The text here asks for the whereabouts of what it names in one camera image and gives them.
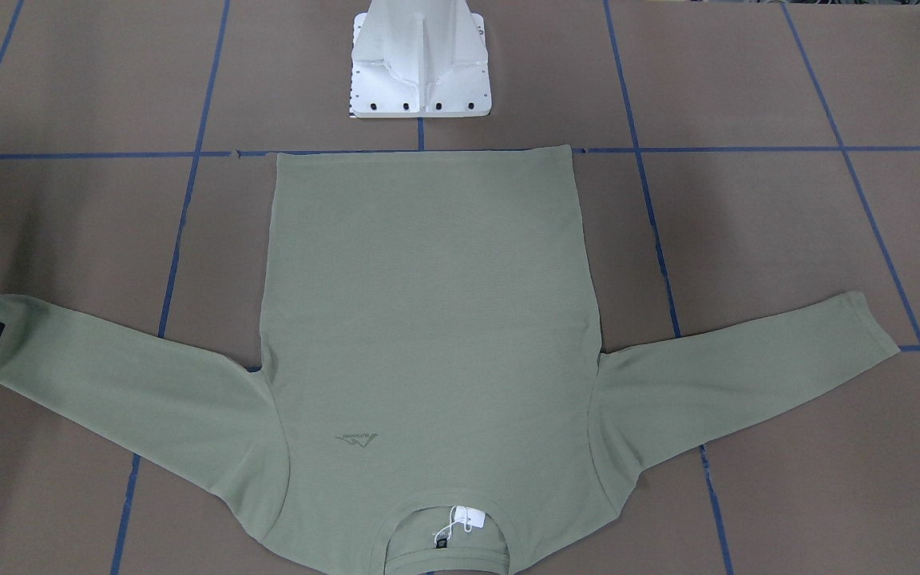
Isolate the olive green long-sleeve shirt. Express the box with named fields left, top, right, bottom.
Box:
left=0, top=145, right=899, bottom=574

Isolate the white paper garment tag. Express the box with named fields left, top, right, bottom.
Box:
left=448, top=506, right=486, bottom=532

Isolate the white central pedestal column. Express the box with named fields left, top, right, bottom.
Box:
left=348, top=1, right=493, bottom=119

